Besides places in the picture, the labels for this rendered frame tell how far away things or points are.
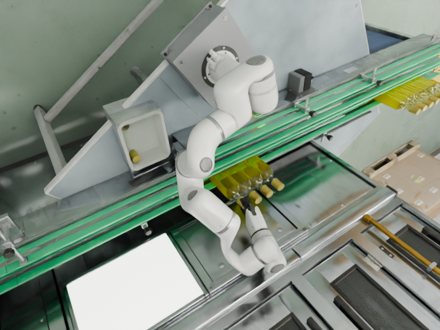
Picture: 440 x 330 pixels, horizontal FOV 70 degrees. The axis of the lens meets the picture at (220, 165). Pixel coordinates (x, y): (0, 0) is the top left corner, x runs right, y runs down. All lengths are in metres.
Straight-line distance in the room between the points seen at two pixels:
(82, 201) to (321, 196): 1.02
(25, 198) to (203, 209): 1.12
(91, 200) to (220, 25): 0.80
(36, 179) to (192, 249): 0.97
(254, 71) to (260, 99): 0.10
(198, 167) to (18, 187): 1.24
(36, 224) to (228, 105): 0.82
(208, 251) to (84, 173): 0.57
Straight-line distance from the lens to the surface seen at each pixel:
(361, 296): 1.29
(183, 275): 1.22
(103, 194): 1.30
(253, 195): 1.25
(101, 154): 1.29
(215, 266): 1.22
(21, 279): 1.32
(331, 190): 1.56
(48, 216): 1.33
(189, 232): 1.32
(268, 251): 0.98
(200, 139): 0.83
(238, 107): 0.88
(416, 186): 5.17
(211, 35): 1.15
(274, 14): 1.46
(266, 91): 0.94
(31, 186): 1.85
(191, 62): 1.14
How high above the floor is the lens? 1.80
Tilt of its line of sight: 40 degrees down
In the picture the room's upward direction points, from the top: 135 degrees clockwise
